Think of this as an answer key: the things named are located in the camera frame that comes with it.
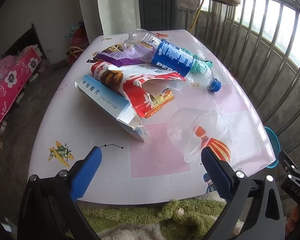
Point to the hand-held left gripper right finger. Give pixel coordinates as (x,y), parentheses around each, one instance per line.
(216,175)

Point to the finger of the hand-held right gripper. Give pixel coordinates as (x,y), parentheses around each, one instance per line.
(291,165)

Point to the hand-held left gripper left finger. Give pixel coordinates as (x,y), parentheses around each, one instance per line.
(86,172)

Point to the blue plastic waste basket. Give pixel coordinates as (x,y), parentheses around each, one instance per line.
(273,140)

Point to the clear plastic cup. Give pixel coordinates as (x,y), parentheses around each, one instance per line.
(180,130)

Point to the blue and white medicine box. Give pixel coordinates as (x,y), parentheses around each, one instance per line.
(100,95)

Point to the red and white snack bag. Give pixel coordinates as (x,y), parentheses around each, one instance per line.
(132,95)

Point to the purple snack bag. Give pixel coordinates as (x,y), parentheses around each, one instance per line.
(115,57)

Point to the clear bottle with blue label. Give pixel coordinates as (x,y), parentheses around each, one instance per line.
(170,55)

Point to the green plush garment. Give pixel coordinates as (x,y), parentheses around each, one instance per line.
(140,217)

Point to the pink floral blanket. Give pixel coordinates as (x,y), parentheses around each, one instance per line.
(10,85)

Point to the red cloth bag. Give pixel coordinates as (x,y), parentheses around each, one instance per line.
(77,40)

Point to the white curtain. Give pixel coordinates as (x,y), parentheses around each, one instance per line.
(115,5)

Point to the grey checked hanging cloth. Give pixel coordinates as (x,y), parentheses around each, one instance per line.
(188,0)

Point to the black bed frame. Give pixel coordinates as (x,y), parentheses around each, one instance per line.
(25,40)

